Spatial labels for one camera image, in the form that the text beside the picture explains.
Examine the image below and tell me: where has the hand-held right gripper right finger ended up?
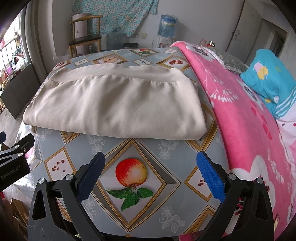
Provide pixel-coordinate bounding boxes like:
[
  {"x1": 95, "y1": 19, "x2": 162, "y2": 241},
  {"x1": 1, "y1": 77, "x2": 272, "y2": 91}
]
[{"x1": 196, "y1": 151, "x2": 274, "y2": 241}]

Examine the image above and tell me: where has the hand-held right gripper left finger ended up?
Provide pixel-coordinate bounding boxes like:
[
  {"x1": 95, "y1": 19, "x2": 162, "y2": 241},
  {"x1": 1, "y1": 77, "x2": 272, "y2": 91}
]
[{"x1": 27, "y1": 152, "x2": 106, "y2": 241}]

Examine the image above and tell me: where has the beige zip jacket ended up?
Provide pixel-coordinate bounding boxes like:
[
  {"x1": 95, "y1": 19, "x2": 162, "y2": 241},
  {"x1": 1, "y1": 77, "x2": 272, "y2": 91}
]
[{"x1": 23, "y1": 63, "x2": 207, "y2": 140}]

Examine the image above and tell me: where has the open cardboard box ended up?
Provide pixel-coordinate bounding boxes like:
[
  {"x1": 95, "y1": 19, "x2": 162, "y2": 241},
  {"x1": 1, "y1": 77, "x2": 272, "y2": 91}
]
[{"x1": 10, "y1": 198, "x2": 29, "y2": 230}]

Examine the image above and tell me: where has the dark cabinet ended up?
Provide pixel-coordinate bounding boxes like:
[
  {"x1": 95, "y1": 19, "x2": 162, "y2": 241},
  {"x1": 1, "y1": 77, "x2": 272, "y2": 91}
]
[{"x1": 0, "y1": 62, "x2": 41, "y2": 120}]

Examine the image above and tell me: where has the pink floral blanket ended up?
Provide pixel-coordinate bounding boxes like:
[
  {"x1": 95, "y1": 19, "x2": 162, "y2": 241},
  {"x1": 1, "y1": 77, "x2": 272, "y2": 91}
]
[{"x1": 170, "y1": 40, "x2": 296, "y2": 241}]

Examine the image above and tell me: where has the fruit print tablecloth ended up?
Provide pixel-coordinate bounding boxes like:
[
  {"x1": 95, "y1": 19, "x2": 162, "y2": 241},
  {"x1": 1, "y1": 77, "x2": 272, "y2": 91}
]
[{"x1": 17, "y1": 46, "x2": 228, "y2": 238}]

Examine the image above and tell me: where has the metal window railing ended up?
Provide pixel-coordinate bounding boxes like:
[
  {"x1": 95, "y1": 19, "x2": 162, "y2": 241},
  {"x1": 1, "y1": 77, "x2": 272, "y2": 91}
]
[{"x1": 0, "y1": 35, "x2": 21, "y2": 79}]

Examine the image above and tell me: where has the white printed pillow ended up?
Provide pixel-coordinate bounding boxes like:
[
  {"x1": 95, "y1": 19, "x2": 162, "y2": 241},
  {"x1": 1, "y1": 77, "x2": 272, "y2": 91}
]
[{"x1": 276, "y1": 113, "x2": 296, "y2": 163}]

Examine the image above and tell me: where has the clear plastic bag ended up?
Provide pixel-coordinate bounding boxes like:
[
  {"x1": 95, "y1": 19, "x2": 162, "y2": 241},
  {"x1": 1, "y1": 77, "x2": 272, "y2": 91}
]
[{"x1": 53, "y1": 54, "x2": 70, "y2": 64}]

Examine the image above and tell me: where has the grey curtain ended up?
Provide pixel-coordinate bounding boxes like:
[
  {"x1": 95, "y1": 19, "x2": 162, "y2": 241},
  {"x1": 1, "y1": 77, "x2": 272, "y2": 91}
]
[{"x1": 23, "y1": 2, "x2": 60, "y2": 75}]

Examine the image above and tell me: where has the grey sequined pillow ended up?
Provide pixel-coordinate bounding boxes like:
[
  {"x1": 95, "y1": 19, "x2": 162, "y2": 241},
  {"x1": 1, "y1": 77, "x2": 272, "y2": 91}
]
[{"x1": 207, "y1": 46, "x2": 249, "y2": 75}]

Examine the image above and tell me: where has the blue printed pillow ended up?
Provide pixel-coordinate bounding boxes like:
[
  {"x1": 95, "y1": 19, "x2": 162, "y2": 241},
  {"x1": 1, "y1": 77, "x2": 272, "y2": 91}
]
[{"x1": 240, "y1": 49, "x2": 296, "y2": 118}]

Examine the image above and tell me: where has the wooden chair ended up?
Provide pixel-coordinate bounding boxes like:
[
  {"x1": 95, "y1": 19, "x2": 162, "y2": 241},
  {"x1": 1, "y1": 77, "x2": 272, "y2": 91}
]
[{"x1": 68, "y1": 15, "x2": 103, "y2": 58}]

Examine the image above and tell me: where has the white cylinder container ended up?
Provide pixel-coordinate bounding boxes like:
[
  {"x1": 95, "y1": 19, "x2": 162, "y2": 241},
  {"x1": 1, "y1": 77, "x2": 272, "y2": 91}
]
[{"x1": 72, "y1": 13, "x2": 88, "y2": 39}]

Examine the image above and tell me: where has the empty clear water jug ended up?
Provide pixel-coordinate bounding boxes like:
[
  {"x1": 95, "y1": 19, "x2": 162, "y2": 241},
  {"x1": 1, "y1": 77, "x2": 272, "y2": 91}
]
[{"x1": 106, "y1": 28, "x2": 123, "y2": 51}]

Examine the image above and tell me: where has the white water dispenser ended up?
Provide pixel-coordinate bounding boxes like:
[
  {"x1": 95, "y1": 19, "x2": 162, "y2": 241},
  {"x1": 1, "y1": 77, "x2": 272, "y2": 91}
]
[{"x1": 157, "y1": 37, "x2": 174, "y2": 49}]

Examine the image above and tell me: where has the white door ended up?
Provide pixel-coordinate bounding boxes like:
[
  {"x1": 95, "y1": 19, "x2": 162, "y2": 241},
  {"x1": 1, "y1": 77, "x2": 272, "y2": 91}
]
[{"x1": 225, "y1": 0, "x2": 289, "y2": 62}]

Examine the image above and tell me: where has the blue water bottle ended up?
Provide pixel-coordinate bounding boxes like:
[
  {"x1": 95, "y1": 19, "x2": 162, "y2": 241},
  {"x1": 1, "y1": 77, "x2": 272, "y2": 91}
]
[{"x1": 158, "y1": 14, "x2": 178, "y2": 39}]

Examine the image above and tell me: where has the teal floral wall cloth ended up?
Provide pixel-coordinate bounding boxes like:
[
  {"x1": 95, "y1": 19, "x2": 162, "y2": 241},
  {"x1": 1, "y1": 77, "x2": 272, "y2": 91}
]
[{"x1": 72, "y1": 0, "x2": 160, "y2": 37}]

